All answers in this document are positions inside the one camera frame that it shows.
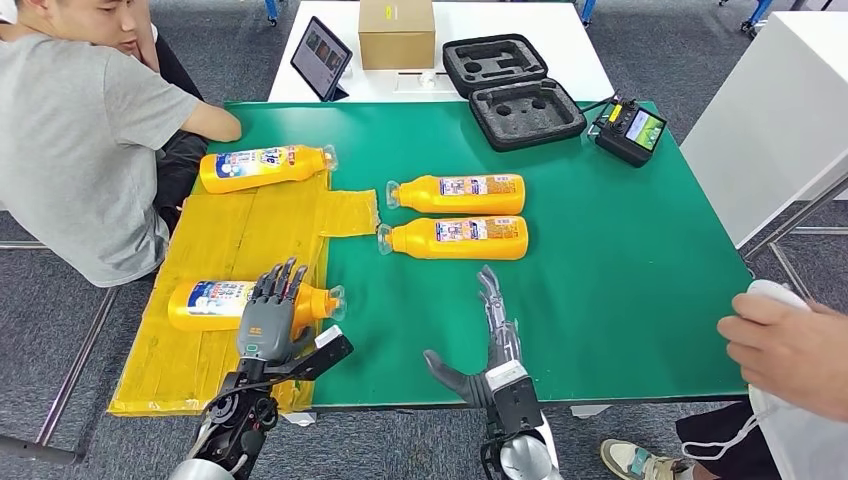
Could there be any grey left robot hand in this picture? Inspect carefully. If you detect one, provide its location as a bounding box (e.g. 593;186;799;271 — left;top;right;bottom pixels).
236;257;317;365

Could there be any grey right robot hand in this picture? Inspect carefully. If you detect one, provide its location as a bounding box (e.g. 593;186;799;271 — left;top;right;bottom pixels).
423;265;525;409

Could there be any person's hand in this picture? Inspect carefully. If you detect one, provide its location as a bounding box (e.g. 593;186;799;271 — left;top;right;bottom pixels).
717;293;848;423

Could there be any orange detergent bottle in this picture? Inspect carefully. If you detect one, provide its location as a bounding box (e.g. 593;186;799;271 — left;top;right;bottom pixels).
167;279;347;333
198;144;339;195
386;174;527;217
376;216;530;262

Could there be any person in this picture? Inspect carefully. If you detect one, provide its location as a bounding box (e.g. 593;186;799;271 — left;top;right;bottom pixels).
129;0;207;137
0;0;243;288
599;291;848;480

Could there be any yellow plastic sheet mat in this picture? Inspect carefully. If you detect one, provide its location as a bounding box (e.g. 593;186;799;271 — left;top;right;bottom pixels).
107;172;380;417

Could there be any black foam-lined open case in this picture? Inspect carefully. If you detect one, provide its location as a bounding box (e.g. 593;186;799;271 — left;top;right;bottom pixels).
441;33;588;154

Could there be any large white table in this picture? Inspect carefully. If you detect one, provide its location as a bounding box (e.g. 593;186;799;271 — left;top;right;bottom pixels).
680;11;848;249

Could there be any black remote controller with screen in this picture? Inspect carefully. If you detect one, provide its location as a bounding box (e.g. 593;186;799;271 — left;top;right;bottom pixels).
593;96;668;169

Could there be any small white plastic piece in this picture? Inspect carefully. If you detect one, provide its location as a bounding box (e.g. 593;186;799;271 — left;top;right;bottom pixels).
396;71;450;93

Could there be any black tablet on stand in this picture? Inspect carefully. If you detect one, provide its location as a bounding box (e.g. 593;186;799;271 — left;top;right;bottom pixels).
290;15;354;103

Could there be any small white table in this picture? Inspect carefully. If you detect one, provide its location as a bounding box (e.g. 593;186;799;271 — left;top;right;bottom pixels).
267;1;615;104

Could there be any brown cardboard box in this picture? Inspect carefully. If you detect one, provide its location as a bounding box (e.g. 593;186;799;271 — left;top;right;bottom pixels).
358;0;437;72

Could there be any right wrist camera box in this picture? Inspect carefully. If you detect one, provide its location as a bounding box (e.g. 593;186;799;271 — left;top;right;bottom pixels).
484;360;546;433

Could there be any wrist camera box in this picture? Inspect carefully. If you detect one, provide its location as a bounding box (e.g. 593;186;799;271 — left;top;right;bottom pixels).
264;324;355;384
484;360;546;433

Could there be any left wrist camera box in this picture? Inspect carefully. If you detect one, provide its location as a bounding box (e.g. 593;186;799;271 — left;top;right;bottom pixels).
264;324;355;384

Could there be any metal table leg frame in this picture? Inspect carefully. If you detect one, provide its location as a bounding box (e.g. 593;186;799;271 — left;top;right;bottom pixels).
738;173;848;303

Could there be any white cord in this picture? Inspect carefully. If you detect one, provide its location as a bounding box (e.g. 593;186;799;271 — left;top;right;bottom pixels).
682;397;778;462

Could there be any metal floor frame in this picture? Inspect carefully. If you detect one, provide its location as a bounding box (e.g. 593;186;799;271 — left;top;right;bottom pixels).
0;241;121;466

